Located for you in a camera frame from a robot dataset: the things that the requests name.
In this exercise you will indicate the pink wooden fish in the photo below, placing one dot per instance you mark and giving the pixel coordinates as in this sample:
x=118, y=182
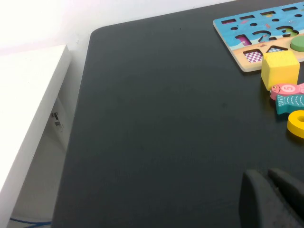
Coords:
x=285, y=89

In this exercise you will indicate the colourful wooden puzzle board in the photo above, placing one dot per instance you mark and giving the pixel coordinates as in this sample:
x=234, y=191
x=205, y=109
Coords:
x=228, y=35

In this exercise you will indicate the yellow cube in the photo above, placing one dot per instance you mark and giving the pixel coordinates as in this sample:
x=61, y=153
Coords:
x=280, y=71

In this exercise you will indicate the green circle piece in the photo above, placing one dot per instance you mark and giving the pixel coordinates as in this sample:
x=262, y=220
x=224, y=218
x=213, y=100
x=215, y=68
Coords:
x=298, y=44

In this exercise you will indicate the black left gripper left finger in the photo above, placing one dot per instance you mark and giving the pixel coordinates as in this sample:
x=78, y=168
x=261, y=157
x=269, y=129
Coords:
x=256, y=206

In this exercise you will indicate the teal wooden fish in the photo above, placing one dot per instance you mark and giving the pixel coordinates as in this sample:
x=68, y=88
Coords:
x=289, y=103

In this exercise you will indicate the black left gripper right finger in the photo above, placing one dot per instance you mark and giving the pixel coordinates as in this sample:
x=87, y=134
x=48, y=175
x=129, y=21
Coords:
x=289, y=190

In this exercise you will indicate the yellow round number piece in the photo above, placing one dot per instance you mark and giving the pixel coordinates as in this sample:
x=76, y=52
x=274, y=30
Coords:
x=293, y=126

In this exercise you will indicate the white side table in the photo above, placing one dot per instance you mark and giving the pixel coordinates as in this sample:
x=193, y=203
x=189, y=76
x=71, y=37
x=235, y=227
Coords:
x=28, y=83

